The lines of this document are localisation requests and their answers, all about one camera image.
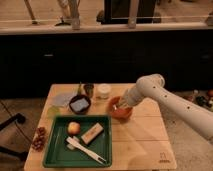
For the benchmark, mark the clear plastic lid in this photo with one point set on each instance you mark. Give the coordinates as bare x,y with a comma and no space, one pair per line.
62,99

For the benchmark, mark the light green plate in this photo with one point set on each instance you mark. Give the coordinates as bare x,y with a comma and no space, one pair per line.
52,112

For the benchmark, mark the dark bowl with sponge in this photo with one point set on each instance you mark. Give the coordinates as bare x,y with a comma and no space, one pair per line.
80,104

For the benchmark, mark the green plastic tray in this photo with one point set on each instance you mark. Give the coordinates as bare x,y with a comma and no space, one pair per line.
58,155

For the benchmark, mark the white cup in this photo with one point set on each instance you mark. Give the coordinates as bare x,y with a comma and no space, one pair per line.
104,90

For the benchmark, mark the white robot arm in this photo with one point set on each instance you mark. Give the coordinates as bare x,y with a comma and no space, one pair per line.
152,86

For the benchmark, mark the wooden table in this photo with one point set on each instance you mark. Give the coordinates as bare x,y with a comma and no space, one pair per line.
139,143

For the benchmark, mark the bunch of red grapes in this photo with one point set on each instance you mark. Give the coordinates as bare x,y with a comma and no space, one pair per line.
39,141

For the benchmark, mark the white plastic fork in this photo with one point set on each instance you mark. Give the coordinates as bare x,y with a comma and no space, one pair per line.
90,153

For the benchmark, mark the yellow red apple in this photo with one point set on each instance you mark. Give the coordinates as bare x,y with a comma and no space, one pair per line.
73,128

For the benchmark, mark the red bowl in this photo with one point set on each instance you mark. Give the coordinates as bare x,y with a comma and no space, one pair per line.
117,112

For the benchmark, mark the wooden block brush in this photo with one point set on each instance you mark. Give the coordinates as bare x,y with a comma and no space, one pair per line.
93,132

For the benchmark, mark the green pear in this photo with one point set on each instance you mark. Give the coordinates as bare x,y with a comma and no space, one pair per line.
80,89

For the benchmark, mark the black chair base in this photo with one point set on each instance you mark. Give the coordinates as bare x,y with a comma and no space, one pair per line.
8,134

